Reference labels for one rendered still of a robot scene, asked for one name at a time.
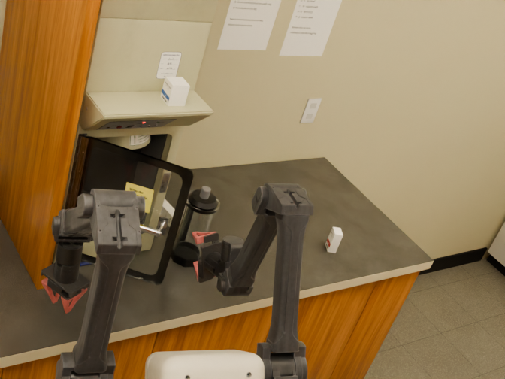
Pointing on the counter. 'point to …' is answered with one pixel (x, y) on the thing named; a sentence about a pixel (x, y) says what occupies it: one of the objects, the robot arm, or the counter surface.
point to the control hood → (140, 109)
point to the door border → (77, 172)
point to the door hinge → (73, 167)
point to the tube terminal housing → (140, 68)
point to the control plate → (136, 124)
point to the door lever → (154, 228)
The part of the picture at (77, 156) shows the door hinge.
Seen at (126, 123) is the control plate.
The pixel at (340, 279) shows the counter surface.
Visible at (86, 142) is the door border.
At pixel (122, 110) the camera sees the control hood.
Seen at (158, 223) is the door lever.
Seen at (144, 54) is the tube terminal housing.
